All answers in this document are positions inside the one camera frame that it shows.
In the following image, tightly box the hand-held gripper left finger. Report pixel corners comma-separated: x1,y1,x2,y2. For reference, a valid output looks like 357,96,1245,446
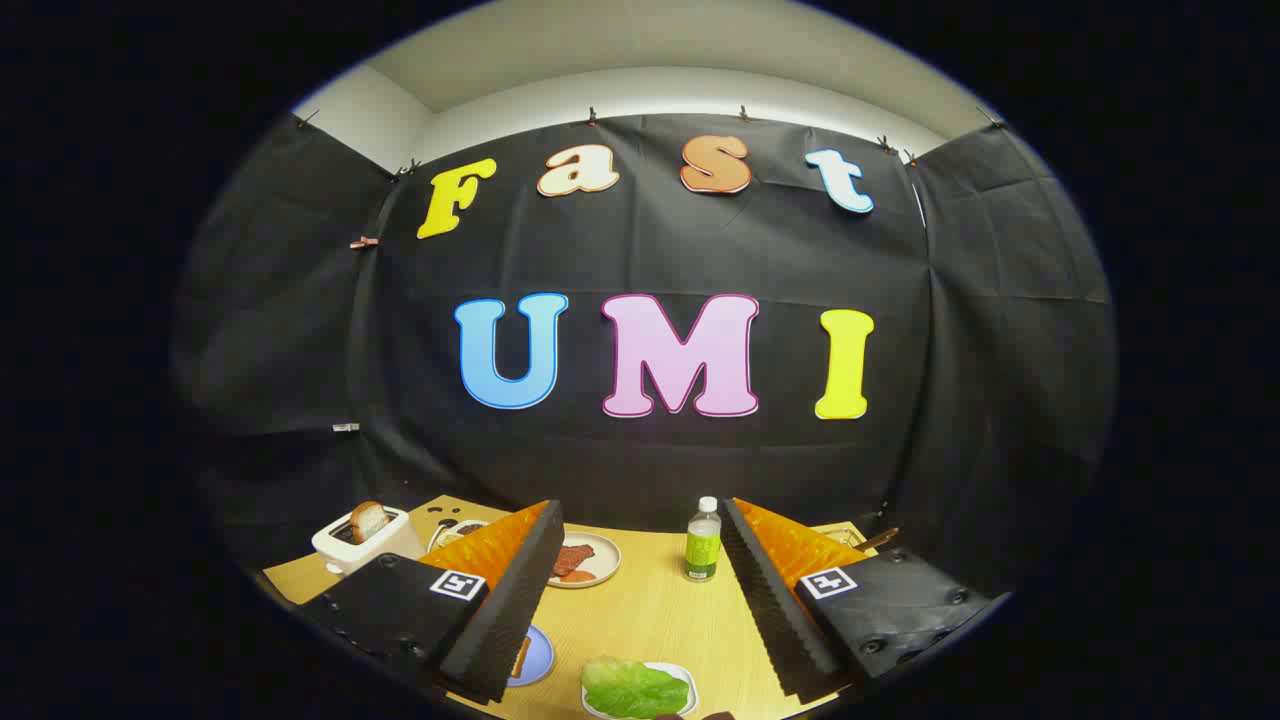
298,500,566,706

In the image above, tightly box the black backdrop cloth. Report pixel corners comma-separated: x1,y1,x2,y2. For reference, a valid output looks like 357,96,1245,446
170,110,1119,591

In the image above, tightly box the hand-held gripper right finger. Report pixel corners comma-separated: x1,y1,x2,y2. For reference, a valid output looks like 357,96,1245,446
720,497,1006,704

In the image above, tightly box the round white plate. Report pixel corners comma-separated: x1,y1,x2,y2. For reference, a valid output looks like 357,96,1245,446
548,532,622,589

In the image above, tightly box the white divided condiment dish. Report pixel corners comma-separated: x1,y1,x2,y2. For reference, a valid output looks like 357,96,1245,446
427,518,491,553

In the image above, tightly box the green lettuce leaf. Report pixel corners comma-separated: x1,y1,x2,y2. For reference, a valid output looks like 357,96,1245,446
582,655,691,719

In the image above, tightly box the white square plate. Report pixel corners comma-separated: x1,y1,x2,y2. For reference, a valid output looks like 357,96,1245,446
582,660,698,719

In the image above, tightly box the green label plastic bottle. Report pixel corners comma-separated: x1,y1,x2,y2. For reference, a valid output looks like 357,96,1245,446
685,496,723,583

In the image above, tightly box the white toaster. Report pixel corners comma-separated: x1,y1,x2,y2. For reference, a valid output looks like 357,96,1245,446
312,505,426,576

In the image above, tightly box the blue round plate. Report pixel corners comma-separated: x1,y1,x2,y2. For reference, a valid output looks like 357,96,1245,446
507,625,556,688

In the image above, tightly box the wire cutlery basket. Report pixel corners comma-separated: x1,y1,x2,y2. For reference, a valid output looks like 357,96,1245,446
815,520,881,553

